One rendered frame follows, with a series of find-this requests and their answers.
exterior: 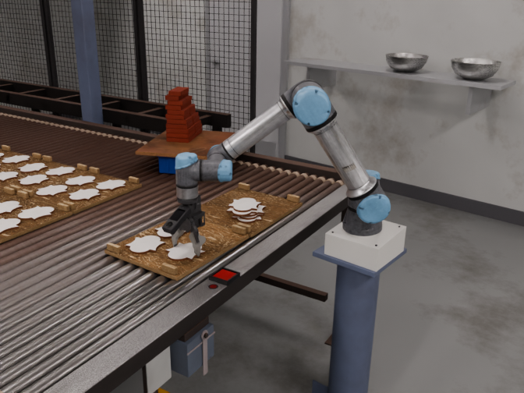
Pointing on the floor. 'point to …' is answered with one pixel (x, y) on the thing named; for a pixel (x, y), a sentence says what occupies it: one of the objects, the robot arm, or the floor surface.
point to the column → (352, 326)
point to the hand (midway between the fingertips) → (185, 251)
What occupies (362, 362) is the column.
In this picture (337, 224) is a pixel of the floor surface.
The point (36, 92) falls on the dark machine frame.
